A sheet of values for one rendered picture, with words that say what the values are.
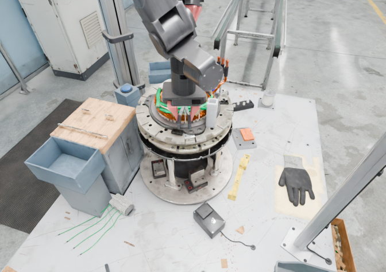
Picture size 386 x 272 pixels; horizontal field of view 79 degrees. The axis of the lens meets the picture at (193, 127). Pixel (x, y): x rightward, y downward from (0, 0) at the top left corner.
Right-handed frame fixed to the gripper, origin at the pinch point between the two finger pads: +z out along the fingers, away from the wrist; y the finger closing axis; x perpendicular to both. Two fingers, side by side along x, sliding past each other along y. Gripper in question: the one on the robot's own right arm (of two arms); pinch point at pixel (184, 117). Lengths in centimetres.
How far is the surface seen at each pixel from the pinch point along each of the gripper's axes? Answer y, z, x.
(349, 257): 90, 99, -8
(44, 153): -42.1, 13.4, -0.5
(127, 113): -19.3, 10.5, 13.7
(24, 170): -130, 117, 68
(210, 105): 7.2, -1.4, 3.3
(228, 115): 14.1, 7.1, 8.7
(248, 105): 34, 36, 49
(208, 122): 7.1, 5.1, 3.3
